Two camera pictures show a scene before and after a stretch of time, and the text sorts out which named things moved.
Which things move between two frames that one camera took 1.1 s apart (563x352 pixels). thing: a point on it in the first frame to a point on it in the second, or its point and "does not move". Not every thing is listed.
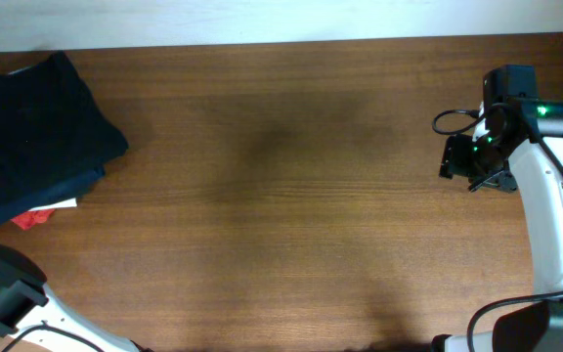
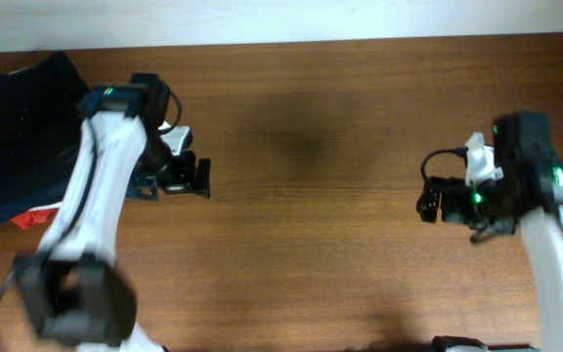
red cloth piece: x=32 y=217 does not move
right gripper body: x=478 y=162 to x=474 y=205
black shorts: x=33 y=128 does not move
